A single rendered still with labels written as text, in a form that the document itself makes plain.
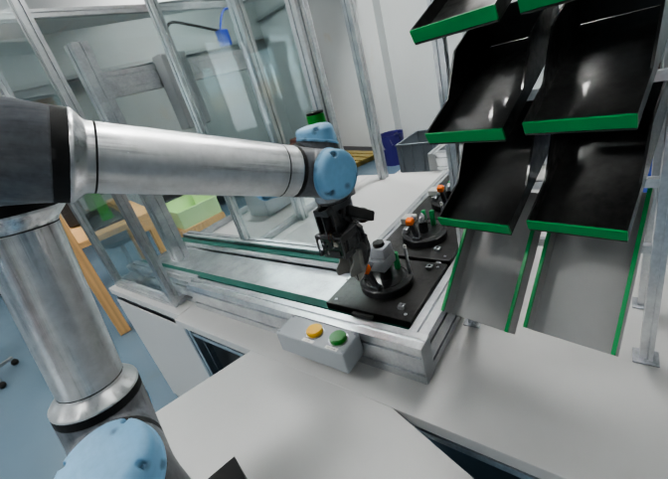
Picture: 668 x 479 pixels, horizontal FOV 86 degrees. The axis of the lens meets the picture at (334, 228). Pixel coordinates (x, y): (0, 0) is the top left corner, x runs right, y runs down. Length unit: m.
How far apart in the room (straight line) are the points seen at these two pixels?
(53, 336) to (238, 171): 0.31
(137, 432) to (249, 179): 0.34
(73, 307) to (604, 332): 0.79
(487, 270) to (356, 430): 0.41
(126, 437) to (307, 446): 0.38
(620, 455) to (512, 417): 0.16
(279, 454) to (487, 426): 0.40
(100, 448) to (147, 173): 0.34
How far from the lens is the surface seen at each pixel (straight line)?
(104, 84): 1.66
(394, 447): 0.78
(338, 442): 0.81
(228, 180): 0.46
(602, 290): 0.77
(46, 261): 0.56
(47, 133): 0.41
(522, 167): 0.77
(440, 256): 1.04
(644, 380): 0.91
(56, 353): 0.60
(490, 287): 0.79
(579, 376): 0.89
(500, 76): 0.75
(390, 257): 0.92
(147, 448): 0.54
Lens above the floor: 1.51
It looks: 23 degrees down
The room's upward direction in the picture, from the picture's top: 16 degrees counter-clockwise
